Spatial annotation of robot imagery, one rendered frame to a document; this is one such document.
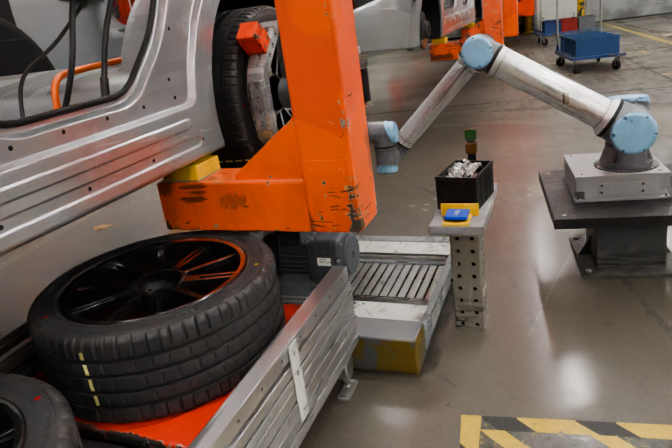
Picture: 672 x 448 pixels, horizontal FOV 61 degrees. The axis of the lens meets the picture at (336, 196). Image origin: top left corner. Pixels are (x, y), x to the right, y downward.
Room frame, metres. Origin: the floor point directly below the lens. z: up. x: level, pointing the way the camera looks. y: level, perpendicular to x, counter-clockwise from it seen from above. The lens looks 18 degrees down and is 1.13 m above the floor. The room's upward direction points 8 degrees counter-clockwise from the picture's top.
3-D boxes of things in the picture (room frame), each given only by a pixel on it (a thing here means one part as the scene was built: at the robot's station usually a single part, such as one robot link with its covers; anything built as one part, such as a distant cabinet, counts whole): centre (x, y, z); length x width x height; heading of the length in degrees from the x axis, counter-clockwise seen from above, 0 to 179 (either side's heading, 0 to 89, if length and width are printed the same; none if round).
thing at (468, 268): (1.78, -0.42, 0.21); 0.10 x 0.10 x 0.42; 67
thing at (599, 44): (7.18, -3.39, 0.48); 1.00 x 0.61 x 0.96; 168
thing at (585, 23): (10.59, -4.58, 0.48); 1.00 x 0.61 x 0.96; 79
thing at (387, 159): (2.32, -0.24, 0.51); 0.12 x 0.09 x 0.12; 157
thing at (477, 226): (1.81, -0.43, 0.44); 0.43 x 0.17 x 0.03; 157
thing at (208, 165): (1.80, 0.45, 0.71); 0.14 x 0.14 x 0.05; 67
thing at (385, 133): (2.31, -0.23, 0.62); 0.12 x 0.09 x 0.10; 67
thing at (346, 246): (1.89, 0.16, 0.26); 0.42 x 0.18 x 0.35; 67
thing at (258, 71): (2.21, 0.11, 0.85); 0.54 x 0.07 x 0.54; 157
